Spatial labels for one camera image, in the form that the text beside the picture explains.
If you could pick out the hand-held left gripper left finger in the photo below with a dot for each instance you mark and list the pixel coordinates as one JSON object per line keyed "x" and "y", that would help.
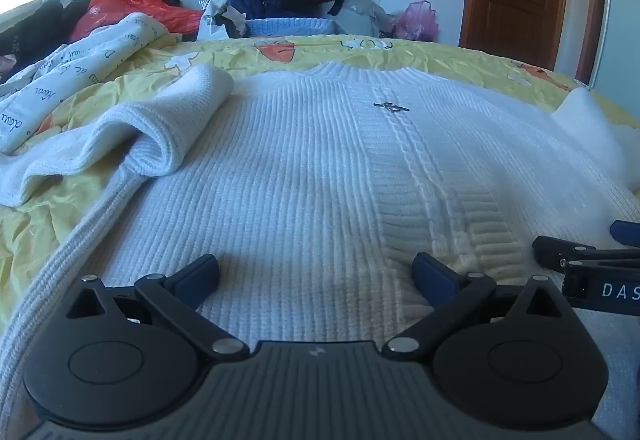
{"x": 192, "y": 277}

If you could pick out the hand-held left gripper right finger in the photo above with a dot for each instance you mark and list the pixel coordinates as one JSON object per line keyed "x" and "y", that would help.
{"x": 431, "y": 276}

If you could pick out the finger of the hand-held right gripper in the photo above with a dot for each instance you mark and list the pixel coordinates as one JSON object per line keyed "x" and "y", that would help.
{"x": 550, "y": 252}
{"x": 626, "y": 234}

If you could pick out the white knit sweater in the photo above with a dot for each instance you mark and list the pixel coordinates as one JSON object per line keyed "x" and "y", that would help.
{"x": 300, "y": 180}

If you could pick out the dark clothes pile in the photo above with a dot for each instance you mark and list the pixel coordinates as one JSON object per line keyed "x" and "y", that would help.
{"x": 35, "y": 27}

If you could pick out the yellow printed bedsheet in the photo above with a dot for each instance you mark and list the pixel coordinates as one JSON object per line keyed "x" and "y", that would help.
{"x": 45, "y": 240}

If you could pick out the white flowered wardrobe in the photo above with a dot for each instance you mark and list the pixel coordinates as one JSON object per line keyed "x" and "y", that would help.
{"x": 622, "y": 19}

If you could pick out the white lettered blanket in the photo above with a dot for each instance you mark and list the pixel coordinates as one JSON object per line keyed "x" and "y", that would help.
{"x": 75, "y": 64}

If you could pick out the pink plastic bag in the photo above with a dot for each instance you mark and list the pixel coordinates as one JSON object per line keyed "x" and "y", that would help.
{"x": 417, "y": 22}

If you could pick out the crumpled grey plastic bag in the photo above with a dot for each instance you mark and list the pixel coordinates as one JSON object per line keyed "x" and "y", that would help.
{"x": 220, "y": 22}

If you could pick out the blue knit cloth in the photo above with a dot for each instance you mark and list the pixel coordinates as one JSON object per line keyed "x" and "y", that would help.
{"x": 290, "y": 27}

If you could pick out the grey garment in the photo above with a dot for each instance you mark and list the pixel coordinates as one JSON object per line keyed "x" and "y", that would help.
{"x": 357, "y": 14}

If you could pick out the red plastic bag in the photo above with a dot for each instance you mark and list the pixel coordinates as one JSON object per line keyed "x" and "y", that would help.
{"x": 130, "y": 2}

